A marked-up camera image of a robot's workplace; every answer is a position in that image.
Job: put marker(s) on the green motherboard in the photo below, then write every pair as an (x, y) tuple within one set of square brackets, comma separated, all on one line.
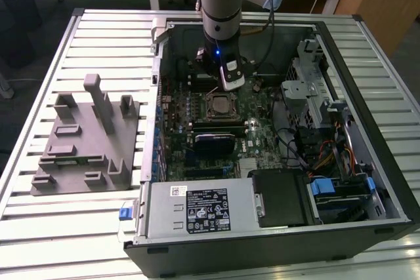
[(262, 149)]

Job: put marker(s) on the white wrist camera black face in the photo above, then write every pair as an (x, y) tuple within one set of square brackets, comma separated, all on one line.
[(232, 76)]

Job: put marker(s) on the dark office chair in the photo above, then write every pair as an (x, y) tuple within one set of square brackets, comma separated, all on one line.
[(19, 31)]

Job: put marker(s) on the black open PC case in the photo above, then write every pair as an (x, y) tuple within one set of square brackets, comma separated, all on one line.
[(229, 257)]

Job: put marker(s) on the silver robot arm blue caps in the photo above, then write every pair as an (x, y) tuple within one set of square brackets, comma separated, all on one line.
[(220, 1)]

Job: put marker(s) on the silver CPU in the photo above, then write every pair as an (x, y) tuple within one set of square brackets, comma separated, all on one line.
[(221, 104)]

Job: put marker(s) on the grey parts rack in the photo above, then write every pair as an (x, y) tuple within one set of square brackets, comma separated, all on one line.
[(85, 162)]

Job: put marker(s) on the blue case latch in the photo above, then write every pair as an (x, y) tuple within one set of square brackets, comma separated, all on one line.
[(125, 214)]

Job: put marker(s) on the CPU socket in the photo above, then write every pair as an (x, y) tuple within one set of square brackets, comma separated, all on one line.
[(223, 118)]

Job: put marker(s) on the black RAM stick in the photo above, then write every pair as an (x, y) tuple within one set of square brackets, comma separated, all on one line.
[(210, 132), (203, 124)]

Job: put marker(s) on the silver metal drive cage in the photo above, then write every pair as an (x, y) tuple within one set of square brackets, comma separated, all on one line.
[(295, 93)]

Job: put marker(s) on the silver metal latch bracket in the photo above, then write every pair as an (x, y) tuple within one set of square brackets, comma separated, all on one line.
[(259, 206)]

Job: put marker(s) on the hard disk in blue carrier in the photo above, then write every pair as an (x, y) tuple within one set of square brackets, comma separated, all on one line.
[(321, 187)]

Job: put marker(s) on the grey power supply with label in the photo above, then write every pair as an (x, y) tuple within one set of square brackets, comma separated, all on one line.
[(164, 214)]

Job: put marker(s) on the grey plastic drive clip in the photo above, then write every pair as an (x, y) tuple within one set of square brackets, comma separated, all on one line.
[(306, 47), (334, 107)]

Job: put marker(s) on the small black graphics card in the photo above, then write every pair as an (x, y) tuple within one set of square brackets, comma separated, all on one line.
[(213, 145)]

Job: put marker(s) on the silver chipset heatsink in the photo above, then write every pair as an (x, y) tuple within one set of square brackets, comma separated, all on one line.
[(248, 167)]

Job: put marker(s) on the black plastic shroud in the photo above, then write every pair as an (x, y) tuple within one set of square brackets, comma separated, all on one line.
[(279, 198)]

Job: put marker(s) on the white furniture foot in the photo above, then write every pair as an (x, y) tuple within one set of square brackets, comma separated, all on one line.
[(6, 90)]

